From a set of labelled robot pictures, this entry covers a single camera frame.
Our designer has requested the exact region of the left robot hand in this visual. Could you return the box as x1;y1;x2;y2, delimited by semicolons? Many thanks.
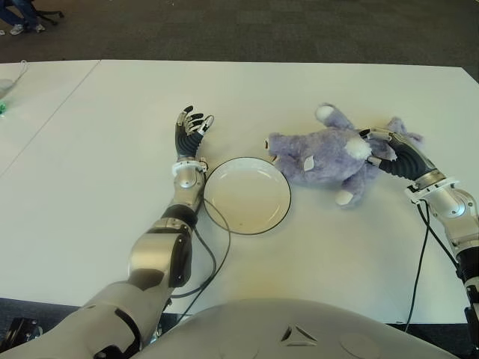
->
174;105;215;162

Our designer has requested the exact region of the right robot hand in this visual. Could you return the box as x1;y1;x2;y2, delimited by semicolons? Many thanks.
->
359;126;439;185

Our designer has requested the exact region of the purple plush doll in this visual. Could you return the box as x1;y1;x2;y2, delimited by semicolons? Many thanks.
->
263;102;426;206

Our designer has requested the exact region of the white plate black rim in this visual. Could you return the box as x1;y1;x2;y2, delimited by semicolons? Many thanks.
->
203;156;293;236

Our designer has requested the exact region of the black office chair base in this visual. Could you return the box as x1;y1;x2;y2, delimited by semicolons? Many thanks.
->
35;7;65;26

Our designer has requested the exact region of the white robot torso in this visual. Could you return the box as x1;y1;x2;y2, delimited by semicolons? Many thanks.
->
140;297;465;359

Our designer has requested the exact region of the person in blue jeans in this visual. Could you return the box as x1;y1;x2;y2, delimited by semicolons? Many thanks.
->
0;0;45;37

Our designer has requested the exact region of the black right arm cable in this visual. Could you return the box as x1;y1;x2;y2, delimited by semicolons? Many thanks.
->
403;200;461;334

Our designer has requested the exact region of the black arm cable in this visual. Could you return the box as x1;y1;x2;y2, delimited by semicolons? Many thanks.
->
403;200;461;334
155;200;231;337

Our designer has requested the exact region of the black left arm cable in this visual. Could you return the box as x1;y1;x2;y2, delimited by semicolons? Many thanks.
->
155;200;231;337

